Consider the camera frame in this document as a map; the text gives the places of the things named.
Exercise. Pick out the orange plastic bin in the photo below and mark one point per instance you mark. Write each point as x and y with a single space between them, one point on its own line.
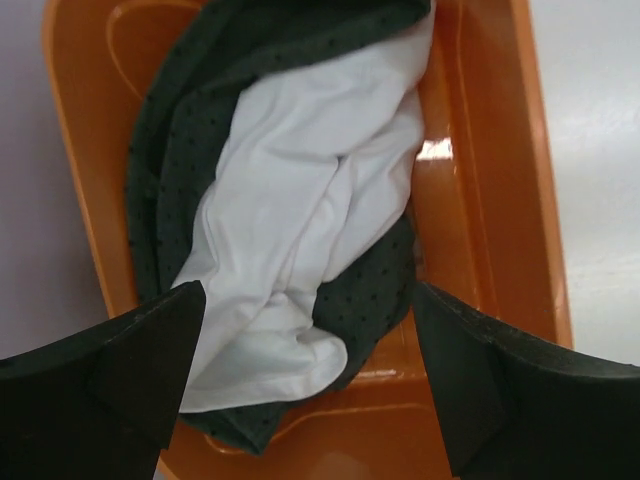
483 198

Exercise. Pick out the white skirt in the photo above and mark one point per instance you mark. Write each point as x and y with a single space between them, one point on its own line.
315 171

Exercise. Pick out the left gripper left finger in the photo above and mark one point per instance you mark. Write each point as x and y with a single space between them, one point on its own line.
102 403

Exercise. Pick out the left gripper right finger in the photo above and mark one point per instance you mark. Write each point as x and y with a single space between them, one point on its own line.
511 405

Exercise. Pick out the dark grey dotted skirt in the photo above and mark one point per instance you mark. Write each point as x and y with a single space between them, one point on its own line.
186 117

